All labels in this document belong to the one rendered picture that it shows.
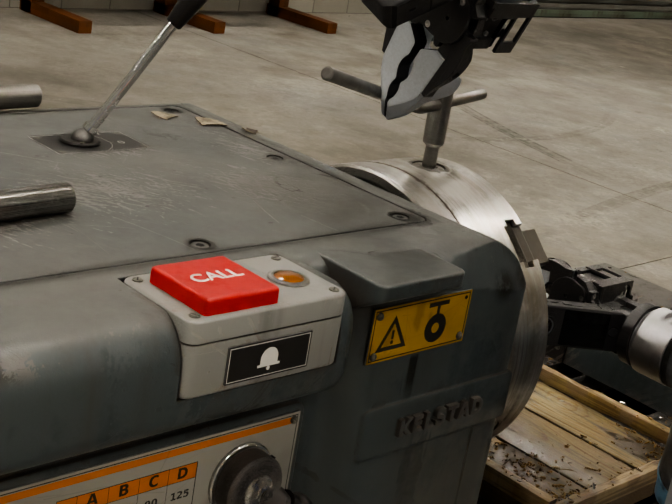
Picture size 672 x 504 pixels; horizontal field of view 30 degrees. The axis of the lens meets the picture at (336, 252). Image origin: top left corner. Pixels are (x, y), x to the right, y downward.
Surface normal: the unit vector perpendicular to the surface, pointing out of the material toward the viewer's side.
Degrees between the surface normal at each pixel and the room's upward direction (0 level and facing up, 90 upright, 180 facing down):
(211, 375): 90
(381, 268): 0
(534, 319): 73
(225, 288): 0
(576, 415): 0
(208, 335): 90
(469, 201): 25
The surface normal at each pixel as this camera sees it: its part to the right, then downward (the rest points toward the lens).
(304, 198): 0.16, -0.93
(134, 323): 0.45, -0.68
